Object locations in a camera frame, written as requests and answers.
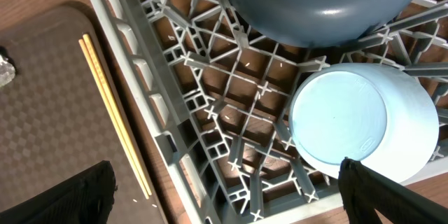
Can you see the wooden chopstick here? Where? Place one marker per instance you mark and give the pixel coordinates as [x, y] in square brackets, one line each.
[112, 119]
[117, 112]

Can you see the dark blue plate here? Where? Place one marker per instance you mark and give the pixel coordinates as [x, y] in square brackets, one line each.
[317, 23]

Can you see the green snack wrapper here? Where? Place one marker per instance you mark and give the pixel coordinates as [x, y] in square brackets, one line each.
[7, 70]

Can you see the light blue bowl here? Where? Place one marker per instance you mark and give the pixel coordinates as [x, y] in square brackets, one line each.
[372, 113]

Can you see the grey dishwasher rack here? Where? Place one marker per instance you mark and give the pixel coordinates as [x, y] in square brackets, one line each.
[214, 94]

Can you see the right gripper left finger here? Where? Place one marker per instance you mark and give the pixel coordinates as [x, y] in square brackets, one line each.
[87, 197]

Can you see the left wooden chopstick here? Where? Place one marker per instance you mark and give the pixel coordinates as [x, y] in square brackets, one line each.
[112, 119]

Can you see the right wooden chopstick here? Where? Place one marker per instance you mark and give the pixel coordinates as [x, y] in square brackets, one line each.
[117, 112]

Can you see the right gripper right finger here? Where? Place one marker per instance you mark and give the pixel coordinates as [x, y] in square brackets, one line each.
[365, 193]

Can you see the brown serving tray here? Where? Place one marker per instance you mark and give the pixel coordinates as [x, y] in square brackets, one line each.
[54, 123]

